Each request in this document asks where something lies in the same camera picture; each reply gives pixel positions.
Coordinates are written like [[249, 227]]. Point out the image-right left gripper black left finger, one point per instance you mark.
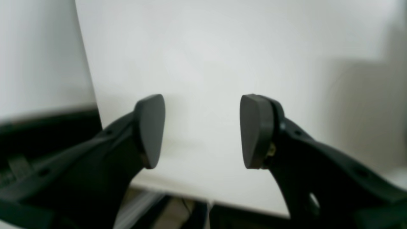
[[82, 187]]

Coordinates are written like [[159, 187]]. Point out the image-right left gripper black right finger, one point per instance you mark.
[[323, 188]]

